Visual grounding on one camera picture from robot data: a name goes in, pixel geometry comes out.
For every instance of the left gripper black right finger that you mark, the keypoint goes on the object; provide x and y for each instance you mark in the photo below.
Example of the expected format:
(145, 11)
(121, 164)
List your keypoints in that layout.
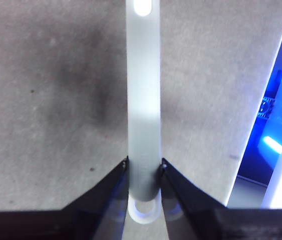
(231, 225)

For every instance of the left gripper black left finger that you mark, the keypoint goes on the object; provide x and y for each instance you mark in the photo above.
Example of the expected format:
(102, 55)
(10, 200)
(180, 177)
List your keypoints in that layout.
(55, 225)

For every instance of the metal frame bracket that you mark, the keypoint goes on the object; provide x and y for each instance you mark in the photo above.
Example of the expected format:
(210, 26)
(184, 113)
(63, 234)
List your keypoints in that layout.
(266, 107)

